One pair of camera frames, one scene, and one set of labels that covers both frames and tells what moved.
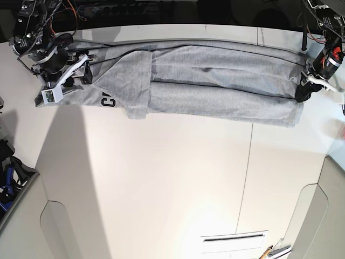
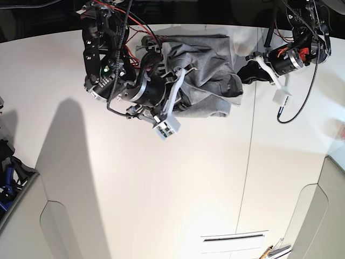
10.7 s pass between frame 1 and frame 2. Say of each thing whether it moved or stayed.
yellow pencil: stayed
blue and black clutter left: stayed
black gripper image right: moved
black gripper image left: moved
